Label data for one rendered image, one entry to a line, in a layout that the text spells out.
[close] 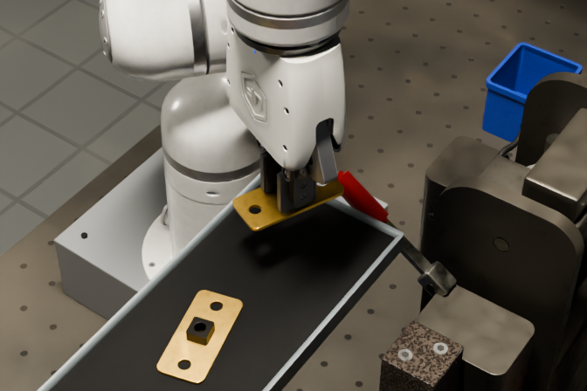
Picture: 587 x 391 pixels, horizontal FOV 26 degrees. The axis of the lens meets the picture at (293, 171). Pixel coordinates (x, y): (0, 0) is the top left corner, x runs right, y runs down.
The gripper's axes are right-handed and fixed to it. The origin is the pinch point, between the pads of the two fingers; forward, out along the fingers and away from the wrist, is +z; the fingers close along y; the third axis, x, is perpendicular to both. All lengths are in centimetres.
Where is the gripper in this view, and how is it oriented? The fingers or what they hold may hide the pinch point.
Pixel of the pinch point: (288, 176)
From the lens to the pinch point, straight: 97.8
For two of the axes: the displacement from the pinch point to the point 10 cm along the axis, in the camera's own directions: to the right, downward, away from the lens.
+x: 8.6, -3.6, 3.7
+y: 5.1, 6.0, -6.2
